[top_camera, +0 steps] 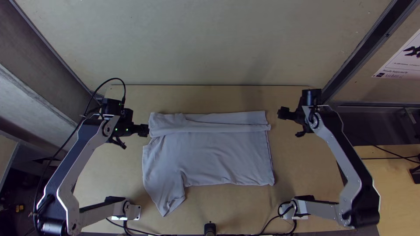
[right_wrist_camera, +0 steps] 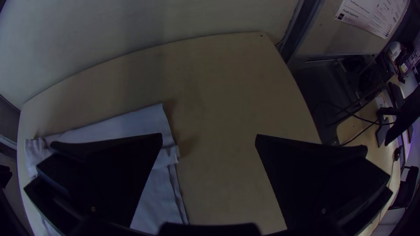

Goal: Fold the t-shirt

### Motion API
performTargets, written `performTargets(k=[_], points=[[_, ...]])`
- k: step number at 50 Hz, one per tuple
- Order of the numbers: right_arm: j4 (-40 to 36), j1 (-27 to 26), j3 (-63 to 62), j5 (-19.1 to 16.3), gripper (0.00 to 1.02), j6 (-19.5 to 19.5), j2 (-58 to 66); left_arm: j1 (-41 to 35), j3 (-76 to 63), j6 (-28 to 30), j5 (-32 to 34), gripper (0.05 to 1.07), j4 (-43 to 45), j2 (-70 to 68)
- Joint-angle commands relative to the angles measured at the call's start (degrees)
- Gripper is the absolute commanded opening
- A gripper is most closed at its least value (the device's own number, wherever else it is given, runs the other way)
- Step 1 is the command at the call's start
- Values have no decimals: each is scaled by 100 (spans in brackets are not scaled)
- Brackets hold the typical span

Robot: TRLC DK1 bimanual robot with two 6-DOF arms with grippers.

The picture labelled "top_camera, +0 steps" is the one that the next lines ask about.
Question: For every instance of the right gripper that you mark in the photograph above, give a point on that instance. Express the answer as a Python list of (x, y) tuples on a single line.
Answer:
[(290, 114)]

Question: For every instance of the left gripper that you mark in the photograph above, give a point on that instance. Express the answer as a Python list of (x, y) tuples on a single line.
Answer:
[(141, 130)]

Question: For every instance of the grey t-shirt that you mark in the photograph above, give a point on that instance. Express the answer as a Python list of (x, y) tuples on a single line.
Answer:
[(206, 157)]

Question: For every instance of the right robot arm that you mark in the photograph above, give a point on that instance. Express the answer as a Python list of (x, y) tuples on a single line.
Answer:
[(347, 183)]

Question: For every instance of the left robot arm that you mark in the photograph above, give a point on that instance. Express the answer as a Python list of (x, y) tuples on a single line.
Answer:
[(65, 183)]

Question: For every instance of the white poster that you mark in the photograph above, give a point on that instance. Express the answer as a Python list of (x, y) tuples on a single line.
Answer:
[(403, 62)]

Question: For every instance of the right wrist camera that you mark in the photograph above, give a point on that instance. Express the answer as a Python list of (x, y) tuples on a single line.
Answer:
[(311, 96)]

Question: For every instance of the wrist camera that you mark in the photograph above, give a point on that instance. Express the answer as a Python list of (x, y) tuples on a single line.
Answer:
[(311, 96), (112, 106)]

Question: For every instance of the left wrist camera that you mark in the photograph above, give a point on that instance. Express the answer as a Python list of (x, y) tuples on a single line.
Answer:
[(112, 106)]

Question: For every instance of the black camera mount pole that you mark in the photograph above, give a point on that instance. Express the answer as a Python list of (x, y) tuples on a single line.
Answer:
[(210, 229)]

